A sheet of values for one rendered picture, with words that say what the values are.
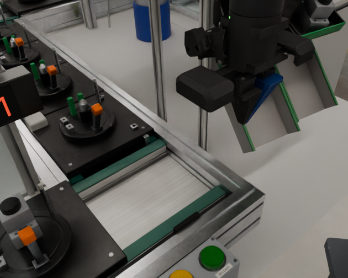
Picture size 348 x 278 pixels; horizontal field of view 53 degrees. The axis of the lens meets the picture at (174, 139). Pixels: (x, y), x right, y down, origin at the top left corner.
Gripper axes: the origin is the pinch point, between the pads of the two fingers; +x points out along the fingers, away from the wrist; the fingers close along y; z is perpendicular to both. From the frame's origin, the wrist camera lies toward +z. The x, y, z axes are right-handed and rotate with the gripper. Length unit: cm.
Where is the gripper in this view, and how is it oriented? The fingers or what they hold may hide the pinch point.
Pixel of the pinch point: (244, 101)
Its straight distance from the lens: 46.4
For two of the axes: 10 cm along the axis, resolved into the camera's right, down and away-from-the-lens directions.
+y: -7.8, 4.3, -4.6
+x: 0.4, 7.6, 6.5
